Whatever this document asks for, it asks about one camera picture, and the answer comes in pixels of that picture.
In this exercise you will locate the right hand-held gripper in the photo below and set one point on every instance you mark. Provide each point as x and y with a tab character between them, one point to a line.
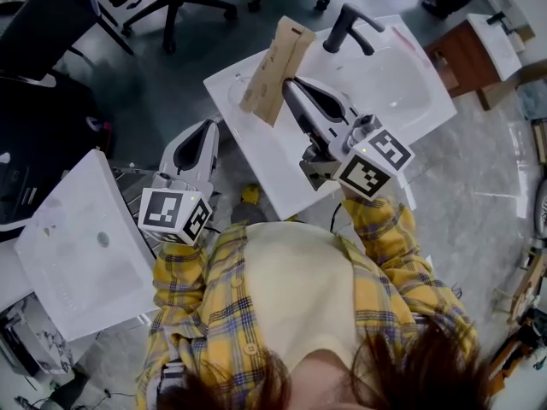
363	173

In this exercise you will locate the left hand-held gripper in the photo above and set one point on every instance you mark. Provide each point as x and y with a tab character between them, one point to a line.
164	212

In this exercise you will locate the white ceramic sink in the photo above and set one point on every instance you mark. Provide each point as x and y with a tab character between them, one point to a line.
384	88

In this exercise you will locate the clear glass cup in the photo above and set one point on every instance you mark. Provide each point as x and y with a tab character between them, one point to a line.
235	93

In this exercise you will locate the person's left forearm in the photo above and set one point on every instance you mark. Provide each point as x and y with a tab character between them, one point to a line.
179	271

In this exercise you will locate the person's right forearm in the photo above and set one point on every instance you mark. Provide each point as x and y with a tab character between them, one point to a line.
384	233

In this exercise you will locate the dark grey sink faucet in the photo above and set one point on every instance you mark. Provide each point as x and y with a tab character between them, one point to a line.
342	26

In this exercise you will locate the white sink with round drain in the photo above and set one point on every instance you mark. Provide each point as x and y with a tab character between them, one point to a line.
85	263

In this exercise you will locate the small white sink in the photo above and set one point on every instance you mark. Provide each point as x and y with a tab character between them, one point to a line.
495	49

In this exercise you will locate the brown cardboard piece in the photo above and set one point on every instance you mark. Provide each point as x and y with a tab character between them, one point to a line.
273	66

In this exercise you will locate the person's yellow shoe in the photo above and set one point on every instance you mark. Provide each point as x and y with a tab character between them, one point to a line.
250	193

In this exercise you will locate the black bag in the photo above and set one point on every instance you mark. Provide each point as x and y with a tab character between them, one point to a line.
42	143

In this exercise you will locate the brown wooden cabinet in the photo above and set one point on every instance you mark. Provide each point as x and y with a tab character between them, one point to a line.
461	58

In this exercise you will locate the person's torso in plaid shirt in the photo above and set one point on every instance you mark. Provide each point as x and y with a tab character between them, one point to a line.
299	280

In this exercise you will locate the dark fabric chair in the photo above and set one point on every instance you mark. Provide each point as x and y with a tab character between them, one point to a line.
47	19

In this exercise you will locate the small black faucet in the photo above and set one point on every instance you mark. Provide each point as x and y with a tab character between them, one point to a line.
500	19

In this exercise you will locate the marble pattern cabinet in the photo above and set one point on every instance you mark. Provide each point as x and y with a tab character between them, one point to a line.
30	340

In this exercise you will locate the wooden frame clutter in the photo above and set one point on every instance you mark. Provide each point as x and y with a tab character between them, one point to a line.
521	284

